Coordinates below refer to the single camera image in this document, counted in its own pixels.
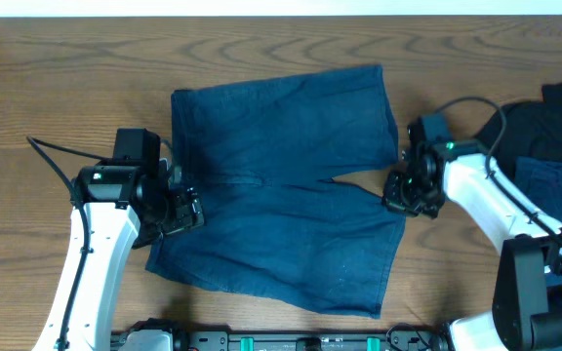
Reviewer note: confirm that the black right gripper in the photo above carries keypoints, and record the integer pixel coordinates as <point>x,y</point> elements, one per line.
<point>393,197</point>

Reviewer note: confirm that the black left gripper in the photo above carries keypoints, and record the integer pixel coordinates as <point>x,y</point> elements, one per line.
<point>190,214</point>

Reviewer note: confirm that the dark blue denim shorts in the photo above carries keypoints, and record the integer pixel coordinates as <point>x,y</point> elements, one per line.
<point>265,158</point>

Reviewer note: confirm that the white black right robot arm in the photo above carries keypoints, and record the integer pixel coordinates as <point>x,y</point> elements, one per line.
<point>526,312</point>

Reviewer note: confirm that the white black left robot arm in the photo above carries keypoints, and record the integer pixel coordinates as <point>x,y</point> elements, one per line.
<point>124,202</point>

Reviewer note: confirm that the blue garment on right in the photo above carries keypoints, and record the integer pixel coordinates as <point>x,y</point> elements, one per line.
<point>541,182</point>

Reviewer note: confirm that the black garment on right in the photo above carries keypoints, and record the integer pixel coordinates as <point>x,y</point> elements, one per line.
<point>533,130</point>

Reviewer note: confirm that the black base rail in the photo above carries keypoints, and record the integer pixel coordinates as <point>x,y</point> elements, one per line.
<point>291,341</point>

